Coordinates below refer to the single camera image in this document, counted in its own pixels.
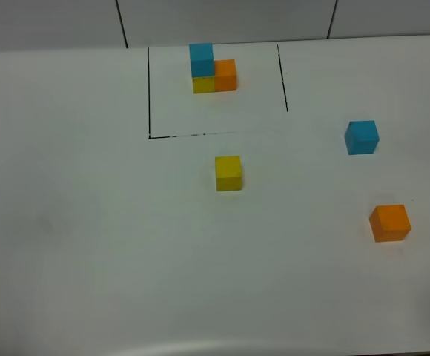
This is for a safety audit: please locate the yellow template cube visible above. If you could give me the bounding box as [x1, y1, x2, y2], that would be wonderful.
[192, 76, 216, 94]

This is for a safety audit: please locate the orange template cube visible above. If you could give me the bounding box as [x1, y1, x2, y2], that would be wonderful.
[214, 59, 238, 92]

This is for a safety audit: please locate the blue template cube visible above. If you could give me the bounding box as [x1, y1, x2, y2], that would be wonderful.
[189, 43, 214, 78]

